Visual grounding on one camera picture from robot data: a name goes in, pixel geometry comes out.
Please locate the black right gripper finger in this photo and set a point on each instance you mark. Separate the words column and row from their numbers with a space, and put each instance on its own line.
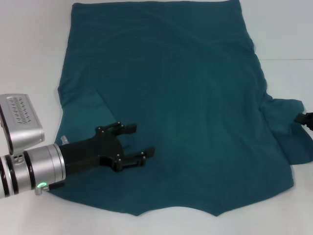
column 305, row 118

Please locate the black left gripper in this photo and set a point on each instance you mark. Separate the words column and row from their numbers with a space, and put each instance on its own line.
column 97, row 149

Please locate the blue t-shirt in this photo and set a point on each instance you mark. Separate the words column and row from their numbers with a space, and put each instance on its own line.
column 183, row 85

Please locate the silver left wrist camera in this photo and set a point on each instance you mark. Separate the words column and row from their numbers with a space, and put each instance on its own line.
column 22, row 122

